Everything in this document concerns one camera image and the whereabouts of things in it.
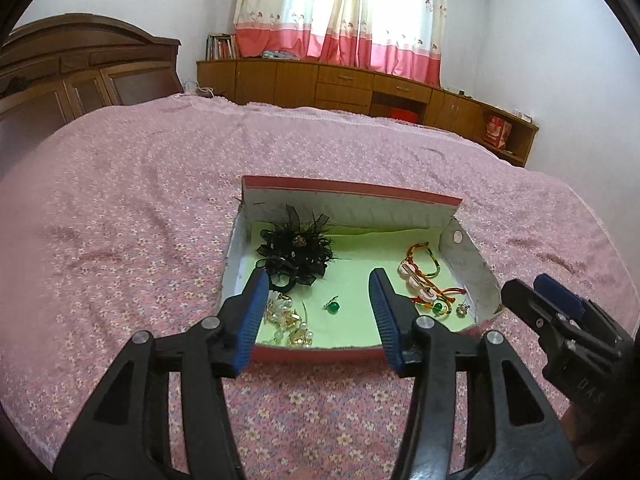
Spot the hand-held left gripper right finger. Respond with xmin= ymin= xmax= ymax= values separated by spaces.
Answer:
xmin=368 ymin=267 xmax=584 ymax=480

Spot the red printed box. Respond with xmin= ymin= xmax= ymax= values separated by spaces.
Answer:
xmin=483 ymin=114 xmax=514 ymax=150

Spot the pink flower hair clip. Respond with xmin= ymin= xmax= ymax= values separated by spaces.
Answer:
xmin=398 ymin=259 xmax=437 ymax=307

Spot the white cable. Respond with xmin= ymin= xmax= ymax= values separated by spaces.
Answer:
xmin=181 ymin=81 xmax=217 ymax=99

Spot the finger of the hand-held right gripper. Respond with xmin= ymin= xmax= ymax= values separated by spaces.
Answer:
xmin=532 ymin=273 xmax=584 ymax=314
xmin=501 ymin=279 xmax=562 ymax=334

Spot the black feather hair accessory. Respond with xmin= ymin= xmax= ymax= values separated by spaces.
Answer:
xmin=255 ymin=203 xmax=347 ymax=294

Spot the long wooden cabinet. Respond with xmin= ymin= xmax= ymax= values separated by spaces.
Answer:
xmin=196 ymin=57 xmax=540 ymax=169

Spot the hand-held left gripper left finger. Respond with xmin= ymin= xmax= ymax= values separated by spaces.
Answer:
xmin=52 ymin=267 xmax=271 ymax=480

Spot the row of books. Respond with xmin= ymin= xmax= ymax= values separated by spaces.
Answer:
xmin=205 ymin=33 xmax=239 ymax=61

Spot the wooden headboard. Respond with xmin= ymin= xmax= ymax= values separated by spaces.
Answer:
xmin=0 ymin=12 xmax=184 ymax=181

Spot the red orange braided bracelet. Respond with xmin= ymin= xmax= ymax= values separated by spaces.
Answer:
xmin=400 ymin=242 xmax=444 ymax=278

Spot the pink floral bedspread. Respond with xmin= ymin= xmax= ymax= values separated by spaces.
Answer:
xmin=0 ymin=92 xmax=628 ymax=480

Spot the pink and white curtain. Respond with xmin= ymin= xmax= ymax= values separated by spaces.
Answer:
xmin=232 ymin=0 xmax=449 ymax=87

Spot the pink cardboard box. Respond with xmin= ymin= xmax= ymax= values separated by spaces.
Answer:
xmin=218 ymin=175 xmax=503 ymax=365

